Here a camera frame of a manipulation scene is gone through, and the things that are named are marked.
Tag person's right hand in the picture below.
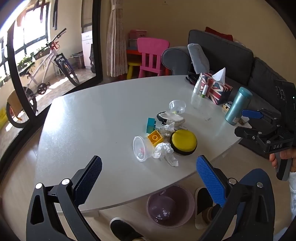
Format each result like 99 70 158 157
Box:
269 147 296 172

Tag small crumpled white tissue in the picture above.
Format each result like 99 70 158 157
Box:
161 123 176 137

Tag purple plastic waste bin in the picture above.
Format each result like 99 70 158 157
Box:
146 185 195 227

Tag person's blue trouser leg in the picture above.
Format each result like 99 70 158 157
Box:
211 169 276 241

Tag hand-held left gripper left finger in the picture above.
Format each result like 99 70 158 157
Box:
26 155 103 241

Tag pink storage boxes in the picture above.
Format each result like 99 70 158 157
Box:
129 30 148 49

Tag white cabinet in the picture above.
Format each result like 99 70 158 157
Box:
81 31 94 69

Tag beige patterned curtain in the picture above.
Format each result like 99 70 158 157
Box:
107 0 128 77

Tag light grey cushion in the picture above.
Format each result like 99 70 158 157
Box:
187 44 210 74

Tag black door frame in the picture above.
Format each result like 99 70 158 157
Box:
0 0 103 165

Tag yellow children's stool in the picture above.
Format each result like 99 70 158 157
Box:
128 62 141 80

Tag grey fabric sofa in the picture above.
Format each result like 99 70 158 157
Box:
161 29 287 153

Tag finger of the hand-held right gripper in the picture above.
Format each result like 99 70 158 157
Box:
234 126 278 149
242 109 281 127

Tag white bicycle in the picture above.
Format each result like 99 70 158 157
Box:
6 28 80 128

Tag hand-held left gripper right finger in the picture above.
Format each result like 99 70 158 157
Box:
196 155 275 241

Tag pink children's chair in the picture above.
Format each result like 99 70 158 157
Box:
137 38 170 78

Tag yellow round zip case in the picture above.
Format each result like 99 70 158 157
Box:
170 129 198 156

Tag teal metal thermos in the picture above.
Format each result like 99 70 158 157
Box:
225 87 253 126

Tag flag print tissue box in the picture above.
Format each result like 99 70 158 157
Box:
199 68 233 105

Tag person's right forearm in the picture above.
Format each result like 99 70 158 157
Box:
289 170 296 209

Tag clear plastic bowl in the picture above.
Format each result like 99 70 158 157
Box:
169 100 186 114

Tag black and white zip pouch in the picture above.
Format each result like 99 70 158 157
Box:
157 112 186 127

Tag white tube bottle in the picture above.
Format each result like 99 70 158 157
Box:
193 77 203 94

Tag window planter with plants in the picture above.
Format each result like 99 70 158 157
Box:
16 46 52 70

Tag teal toy brick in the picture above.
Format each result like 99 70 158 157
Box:
146 117 157 133

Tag yellow toy brick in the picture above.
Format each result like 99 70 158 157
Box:
147 130 164 145

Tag clear plastic cup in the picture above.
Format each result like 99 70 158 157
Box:
133 136 158 162

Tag red cushion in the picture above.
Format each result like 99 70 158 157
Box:
205 27 233 42

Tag black and beige shoe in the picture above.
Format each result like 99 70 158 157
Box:
194 187 215 230

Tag large white tissue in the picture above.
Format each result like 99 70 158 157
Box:
152 142 179 167

